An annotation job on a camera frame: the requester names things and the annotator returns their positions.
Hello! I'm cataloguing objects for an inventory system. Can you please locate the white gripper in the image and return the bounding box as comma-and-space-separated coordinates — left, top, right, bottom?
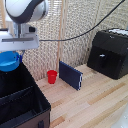
0, 27, 41, 64

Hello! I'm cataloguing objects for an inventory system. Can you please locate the dark blue rectangular panel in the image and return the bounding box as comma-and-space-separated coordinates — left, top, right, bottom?
58, 60, 84, 91

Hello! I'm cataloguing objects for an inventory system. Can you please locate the open black carrying case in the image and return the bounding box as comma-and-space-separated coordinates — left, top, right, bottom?
0, 61, 52, 128

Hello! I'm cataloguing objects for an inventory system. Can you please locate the blue plastic bowl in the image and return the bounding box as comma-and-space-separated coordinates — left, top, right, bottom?
0, 51, 23, 73

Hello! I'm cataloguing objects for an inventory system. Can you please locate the small red cup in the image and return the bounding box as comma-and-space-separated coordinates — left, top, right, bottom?
46, 69, 59, 85

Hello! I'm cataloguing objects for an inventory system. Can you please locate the black cable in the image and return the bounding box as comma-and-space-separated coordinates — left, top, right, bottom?
38, 0, 128, 43

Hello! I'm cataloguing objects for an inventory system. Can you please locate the woven bamboo screen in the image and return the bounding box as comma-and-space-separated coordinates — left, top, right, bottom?
0, 0, 128, 82

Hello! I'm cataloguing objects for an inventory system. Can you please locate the wooden pole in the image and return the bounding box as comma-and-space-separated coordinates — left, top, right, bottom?
55, 0, 69, 73

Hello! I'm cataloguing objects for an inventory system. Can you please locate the black box with lid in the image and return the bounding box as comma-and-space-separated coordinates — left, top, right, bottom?
86, 27, 128, 80

